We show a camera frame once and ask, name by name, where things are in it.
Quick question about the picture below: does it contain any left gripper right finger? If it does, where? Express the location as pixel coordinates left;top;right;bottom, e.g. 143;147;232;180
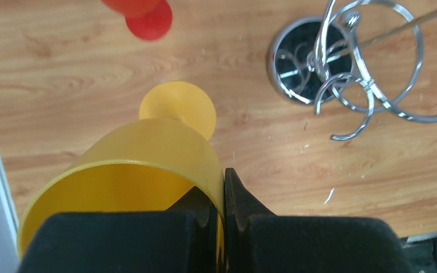
224;168;413;272

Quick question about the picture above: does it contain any red wine glass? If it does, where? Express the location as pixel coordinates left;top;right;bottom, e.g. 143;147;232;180
102;0;173;42

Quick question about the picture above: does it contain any yellow wine glass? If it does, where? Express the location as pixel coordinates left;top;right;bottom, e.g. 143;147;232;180
17;81;225;257

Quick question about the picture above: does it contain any chrome wine glass rack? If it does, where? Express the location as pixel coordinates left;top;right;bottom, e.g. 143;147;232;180
266;1;437;141

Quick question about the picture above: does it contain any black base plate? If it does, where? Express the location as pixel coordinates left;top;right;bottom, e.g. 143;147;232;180
401;232;437;273

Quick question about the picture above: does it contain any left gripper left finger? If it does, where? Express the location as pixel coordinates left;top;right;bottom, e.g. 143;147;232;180
18;187;219;272

